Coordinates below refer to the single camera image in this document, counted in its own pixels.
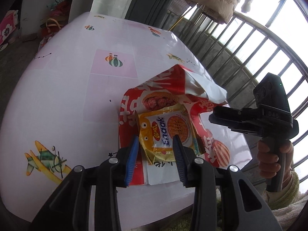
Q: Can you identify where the pink floral bedding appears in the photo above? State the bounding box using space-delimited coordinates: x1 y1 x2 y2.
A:
0 10 18 45

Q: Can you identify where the pile of clothes and bags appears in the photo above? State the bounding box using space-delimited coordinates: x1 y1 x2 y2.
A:
38 0 73 51

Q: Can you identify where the yellow noodle snack packet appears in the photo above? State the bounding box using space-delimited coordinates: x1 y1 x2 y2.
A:
138 104 200 165

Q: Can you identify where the pink patterned tablecloth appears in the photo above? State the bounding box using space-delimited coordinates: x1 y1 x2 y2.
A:
1 13 213 230

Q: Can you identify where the yellow broom stick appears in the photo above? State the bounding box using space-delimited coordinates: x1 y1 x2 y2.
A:
168 7 193 31

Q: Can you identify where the red white snack bag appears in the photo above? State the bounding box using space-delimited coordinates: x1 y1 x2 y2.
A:
119 64 252 185

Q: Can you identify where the metal balcony railing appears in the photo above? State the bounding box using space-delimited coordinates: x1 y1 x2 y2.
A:
161 0 307 191

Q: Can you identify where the person right hand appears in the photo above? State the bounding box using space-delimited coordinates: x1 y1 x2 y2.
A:
257 140 293 189

